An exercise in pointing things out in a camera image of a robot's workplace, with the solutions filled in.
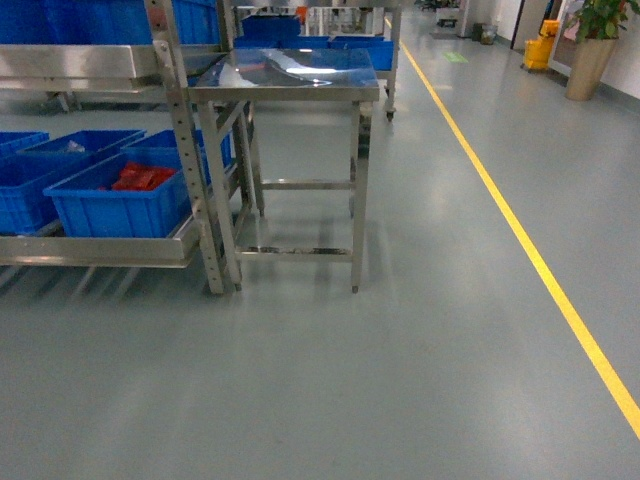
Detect blue bin behind red bags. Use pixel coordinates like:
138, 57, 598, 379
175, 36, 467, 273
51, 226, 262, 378
121, 130, 234, 169

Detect small stainless steel table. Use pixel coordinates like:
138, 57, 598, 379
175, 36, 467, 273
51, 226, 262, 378
188, 47, 379, 294

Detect steel flow rack shelf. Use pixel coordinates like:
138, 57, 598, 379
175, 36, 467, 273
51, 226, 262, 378
1, 1, 247, 294

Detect gold planter with plant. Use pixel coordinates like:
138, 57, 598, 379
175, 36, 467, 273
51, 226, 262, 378
565, 0, 639, 101

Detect red bubble wrap bags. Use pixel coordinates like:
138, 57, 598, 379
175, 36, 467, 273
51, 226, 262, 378
99, 161, 177, 192

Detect empty blue plastic bin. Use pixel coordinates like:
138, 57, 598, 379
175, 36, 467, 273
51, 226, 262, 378
1, 153, 93, 235

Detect blue bin with clear bag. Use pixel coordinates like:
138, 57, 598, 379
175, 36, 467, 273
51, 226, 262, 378
19, 129, 146, 159

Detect blue bin with red bags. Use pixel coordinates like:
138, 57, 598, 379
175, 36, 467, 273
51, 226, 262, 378
43, 153, 191, 238

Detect blue bin on upper shelf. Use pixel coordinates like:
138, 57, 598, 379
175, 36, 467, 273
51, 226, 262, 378
1, 0, 220, 45

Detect yellow mop bucket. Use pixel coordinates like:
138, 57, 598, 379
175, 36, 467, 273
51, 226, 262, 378
522, 20, 559, 71

